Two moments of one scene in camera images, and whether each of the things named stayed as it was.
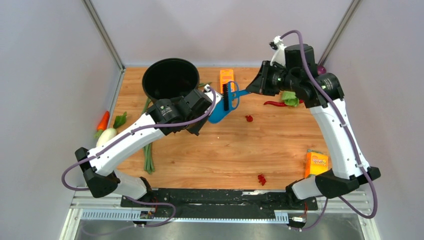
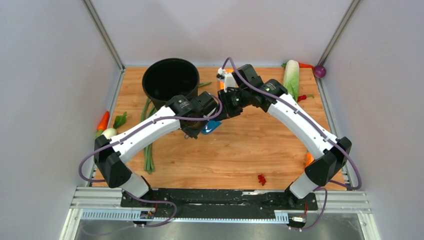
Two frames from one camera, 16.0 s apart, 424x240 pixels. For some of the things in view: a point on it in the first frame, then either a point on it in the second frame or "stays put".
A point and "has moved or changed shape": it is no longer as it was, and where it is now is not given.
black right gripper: [260, 84] -> [227, 111]
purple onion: [321, 70] stays put
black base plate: [217, 203] stays put
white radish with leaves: [107, 134] stays put
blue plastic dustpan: [218, 112] has moved or changed shape
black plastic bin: [169, 78] stays put
